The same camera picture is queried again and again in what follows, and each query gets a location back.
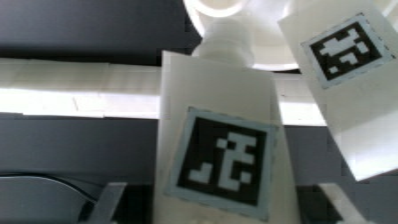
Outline white round stool seat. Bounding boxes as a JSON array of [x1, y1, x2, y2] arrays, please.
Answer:
[[180, 0, 298, 71]]

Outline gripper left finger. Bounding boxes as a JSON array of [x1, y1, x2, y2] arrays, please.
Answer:
[[85, 182, 125, 224]]

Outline white stool leg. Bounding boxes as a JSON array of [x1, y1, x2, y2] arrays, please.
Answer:
[[152, 19, 300, 224], [278, 0, 398, 180]]

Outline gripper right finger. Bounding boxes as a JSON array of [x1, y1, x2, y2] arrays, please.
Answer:
[[319, 183, 372, 224]]

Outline white L-shaped obstacle fence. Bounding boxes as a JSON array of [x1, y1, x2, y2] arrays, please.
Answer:
[[0, 54, 324, 126]]

